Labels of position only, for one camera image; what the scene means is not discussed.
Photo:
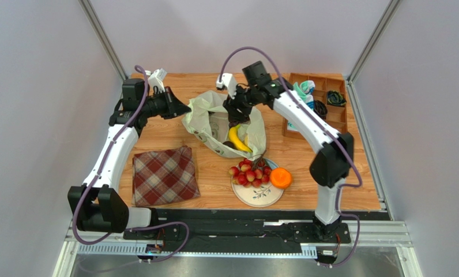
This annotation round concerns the orange fake fruit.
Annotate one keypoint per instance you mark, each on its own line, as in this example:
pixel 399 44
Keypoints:
pixel 280 178

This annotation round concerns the blue and cream plate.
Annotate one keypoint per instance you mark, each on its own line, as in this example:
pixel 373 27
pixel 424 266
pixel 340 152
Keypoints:
pixel 264 196

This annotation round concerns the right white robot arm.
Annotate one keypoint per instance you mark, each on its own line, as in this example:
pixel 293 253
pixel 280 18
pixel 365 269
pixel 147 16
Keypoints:
pixel 333 150

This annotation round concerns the aluminium frame rail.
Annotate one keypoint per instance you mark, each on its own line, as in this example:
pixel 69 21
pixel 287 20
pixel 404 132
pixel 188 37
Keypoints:
pixel 380 248

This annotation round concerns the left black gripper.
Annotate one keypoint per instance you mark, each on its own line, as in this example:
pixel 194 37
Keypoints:
pixel 174 107

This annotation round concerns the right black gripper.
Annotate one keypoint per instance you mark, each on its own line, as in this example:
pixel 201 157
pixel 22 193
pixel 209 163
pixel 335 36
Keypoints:
pixel 236 104

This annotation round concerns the brown wooden organizer tray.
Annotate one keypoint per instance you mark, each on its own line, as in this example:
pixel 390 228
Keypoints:
pixel 330 101

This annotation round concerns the red fake strawberry bunch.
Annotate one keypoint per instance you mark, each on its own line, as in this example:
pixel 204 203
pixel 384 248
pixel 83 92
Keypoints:
pixel 251 172

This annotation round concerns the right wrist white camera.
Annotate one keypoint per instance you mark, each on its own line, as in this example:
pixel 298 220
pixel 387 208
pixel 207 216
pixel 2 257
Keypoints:
pixel 226 81

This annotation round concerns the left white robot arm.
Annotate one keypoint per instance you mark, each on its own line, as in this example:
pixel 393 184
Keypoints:
pixel 96 204

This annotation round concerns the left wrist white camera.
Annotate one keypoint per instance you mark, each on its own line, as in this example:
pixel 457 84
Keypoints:
pixel 155 80

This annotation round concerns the white plastic bag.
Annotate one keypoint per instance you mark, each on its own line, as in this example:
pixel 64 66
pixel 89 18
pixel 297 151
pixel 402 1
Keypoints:
pixel 208 121

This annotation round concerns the wrist white camera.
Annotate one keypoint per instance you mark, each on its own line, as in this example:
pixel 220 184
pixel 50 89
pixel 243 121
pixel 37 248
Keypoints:
pixel 155 80
pixel 226 81

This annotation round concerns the red plaid cloth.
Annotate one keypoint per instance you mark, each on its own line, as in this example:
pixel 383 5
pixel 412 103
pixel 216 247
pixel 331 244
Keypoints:
pixel 164 177

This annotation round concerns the yellow fake banana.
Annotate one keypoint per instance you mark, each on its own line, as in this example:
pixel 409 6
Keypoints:
pixel 238 143

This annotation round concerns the dark fake plum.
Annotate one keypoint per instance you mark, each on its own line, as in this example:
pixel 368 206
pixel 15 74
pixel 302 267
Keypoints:
pixel 229 144

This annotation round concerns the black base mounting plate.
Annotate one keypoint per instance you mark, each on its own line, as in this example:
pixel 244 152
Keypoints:
pixel 245 231

